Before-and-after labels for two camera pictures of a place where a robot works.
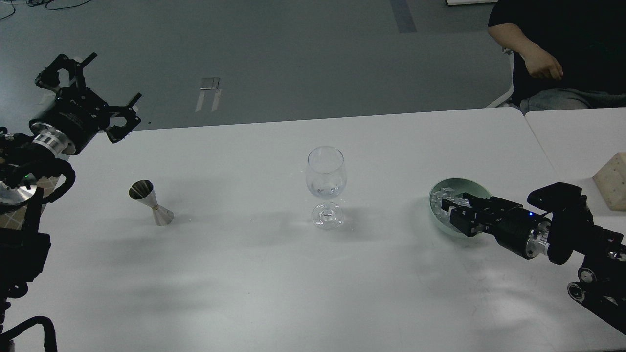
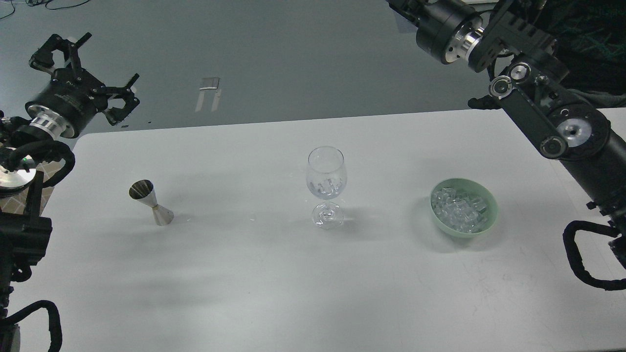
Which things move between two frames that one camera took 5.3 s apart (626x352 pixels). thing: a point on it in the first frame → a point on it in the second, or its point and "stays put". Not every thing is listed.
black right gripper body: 523,230 → 451,30
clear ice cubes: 446,193 stays put
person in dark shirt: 567,54 stays put
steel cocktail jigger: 143,190 stays put
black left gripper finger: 116,133 → 116,115
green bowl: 460,186 stays put
